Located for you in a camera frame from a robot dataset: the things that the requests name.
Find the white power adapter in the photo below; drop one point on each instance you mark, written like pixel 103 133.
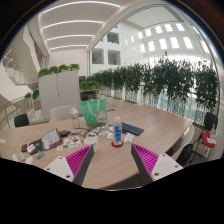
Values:
pixel 76 131

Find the black office chair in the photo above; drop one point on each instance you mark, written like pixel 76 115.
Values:
pixel 210 120

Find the flat round red coaster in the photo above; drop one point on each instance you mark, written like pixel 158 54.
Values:
pixel 117 146

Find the white computer mouse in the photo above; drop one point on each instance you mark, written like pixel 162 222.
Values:
pixel 29 160

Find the ceiling light strips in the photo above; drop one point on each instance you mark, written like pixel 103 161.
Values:
pixel 73 23

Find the clear water bottle blue label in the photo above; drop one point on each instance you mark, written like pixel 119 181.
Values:
pixel 117 133

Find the white mug with floral print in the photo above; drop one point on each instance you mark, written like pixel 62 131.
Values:
pixel 91 144

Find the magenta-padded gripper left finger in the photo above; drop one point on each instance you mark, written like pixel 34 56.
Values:
pixel 78 160

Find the white cabinet with plants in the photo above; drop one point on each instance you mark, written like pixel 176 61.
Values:
pixel 58 91

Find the black backpack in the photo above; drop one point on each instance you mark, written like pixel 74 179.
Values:
pixel 185 155

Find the small red black box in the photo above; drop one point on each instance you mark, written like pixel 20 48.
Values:
pixel 24 147

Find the green tote bag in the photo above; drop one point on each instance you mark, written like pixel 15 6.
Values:
pixel 94 113

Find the glass balustrade railing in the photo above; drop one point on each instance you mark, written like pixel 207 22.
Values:
pixel 8 113

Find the clear tumbler with white lid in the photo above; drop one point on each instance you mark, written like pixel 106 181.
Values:
pixel 75 118

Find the planter box with green plants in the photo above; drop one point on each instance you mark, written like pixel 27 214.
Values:
pixel 89 85

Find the small teal tube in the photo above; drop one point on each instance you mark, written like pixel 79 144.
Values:
pixel 40 155

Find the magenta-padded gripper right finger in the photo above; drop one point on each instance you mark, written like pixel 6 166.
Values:
pixel 147 160

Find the row of tall green plants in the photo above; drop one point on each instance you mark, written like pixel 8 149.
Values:
pixel 166 83

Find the colourful sticker sheet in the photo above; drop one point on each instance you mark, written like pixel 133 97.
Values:
pixel 69 143

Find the small white paper sheet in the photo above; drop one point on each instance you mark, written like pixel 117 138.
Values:
pixel 2 141

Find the small potted plants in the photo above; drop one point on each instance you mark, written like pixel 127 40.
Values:
pixel 31 96

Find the dark blue keyboard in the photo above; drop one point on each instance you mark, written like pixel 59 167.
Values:
pixel 132 128

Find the red bag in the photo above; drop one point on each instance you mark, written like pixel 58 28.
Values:
pixel 208 138

